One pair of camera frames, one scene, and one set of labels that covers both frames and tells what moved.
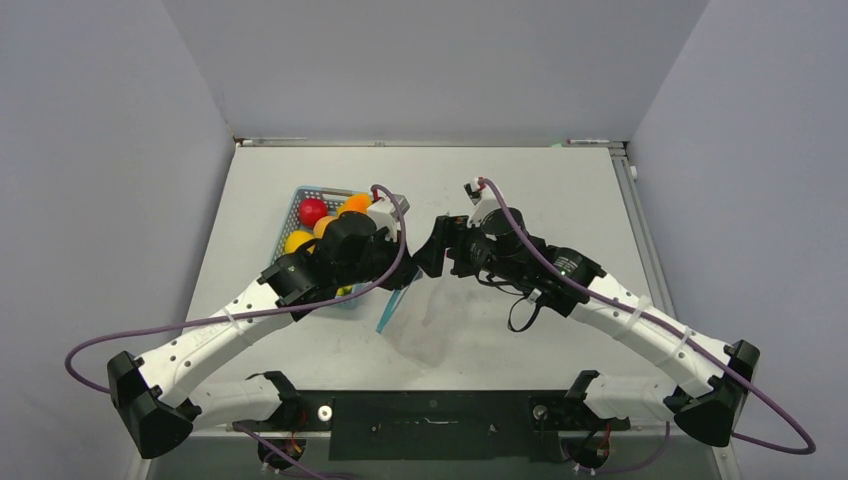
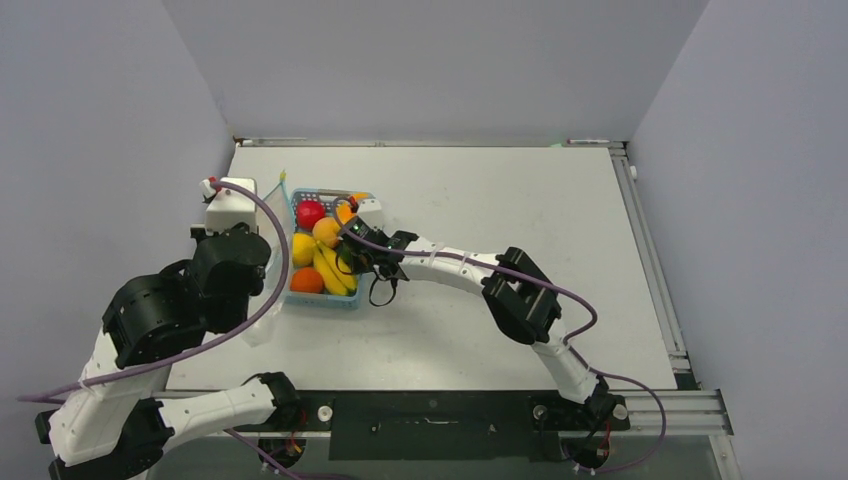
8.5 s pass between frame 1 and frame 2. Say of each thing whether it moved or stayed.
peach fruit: stayed
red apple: stayed
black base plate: stayed
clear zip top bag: moved
